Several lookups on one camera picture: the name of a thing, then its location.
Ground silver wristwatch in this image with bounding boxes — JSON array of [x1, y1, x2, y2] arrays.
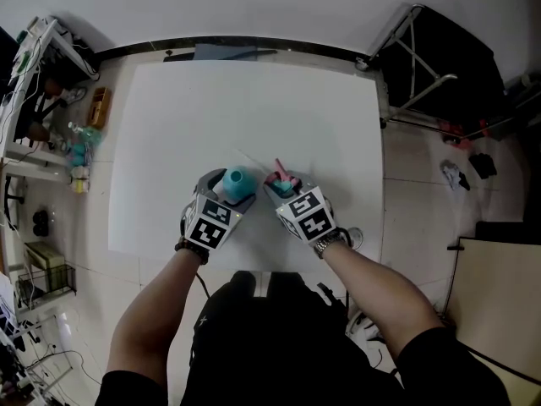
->
[[312, 231, 346, 260]]

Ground black monitor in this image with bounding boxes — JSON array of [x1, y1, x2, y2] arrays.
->
[[0, 25, 20, 96]]

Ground grey round cable grommet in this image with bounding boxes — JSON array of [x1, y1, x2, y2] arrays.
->
[[346, 226, 364, 251]]

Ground black cloth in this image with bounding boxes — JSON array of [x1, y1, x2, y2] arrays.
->
[[467, 152, 499, 181]]

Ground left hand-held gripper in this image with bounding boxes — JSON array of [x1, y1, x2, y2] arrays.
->
[[180, 167, 258, 252]]

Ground person's right forearm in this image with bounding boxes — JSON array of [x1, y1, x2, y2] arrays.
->
[[323, 241, 445, 361]]

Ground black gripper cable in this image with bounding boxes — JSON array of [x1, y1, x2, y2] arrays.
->
[[194, 272, 211, 299]]

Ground black wire basket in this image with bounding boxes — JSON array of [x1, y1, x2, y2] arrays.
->
[[16, 264, 79, 310]]

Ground beige partition panel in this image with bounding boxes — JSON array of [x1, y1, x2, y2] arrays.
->
[[446, 234, 541, 406]]

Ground person's black clothing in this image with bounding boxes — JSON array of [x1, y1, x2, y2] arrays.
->
[[95, 271, 513, 406]]

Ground white office desk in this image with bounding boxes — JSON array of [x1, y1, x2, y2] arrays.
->
[[0, 14, 102, 185]]

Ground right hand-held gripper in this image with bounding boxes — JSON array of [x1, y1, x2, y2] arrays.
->
[[262, 174, 339, 244]]

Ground dark grey suitcase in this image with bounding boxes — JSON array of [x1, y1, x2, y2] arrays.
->
[[502, 72, 541, 143]]

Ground person's left forearm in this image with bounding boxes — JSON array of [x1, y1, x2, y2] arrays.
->
[[105, 247, 205, 391]]

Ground white rag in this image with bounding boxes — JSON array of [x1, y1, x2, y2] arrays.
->
[[440, 160, 472, 192]]

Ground teal spray bottle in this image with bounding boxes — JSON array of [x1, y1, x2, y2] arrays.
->
[[221, 165, 256, 200]]

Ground white devices with black cables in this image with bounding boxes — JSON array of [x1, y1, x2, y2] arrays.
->
[[345, 306, 388, 348]]

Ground black fabric folding cart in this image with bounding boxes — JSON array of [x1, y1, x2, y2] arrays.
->
[[365, 3, 506, 137]]

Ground pink spray nozzle head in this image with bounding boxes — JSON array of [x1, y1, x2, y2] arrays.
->
[[234, 148, 303, 199]]

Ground red plastic bag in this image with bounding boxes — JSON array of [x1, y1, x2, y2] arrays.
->
[[437, 118, 492, 148]]

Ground white table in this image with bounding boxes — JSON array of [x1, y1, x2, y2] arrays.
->
[[107, 59, 385, 272]]

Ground pair of black shoes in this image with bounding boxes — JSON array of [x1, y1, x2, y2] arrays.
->
[[31, 209, 52, 238]]

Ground dark beaded bracelet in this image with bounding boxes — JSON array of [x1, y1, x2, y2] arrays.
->
[[174, 235, 210, 266]]

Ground olive beige box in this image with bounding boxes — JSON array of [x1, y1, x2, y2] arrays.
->
[[24, 241, 67, 293]]

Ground small wooden box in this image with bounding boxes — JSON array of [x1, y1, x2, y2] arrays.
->
[[86, 86, 113, 129]]

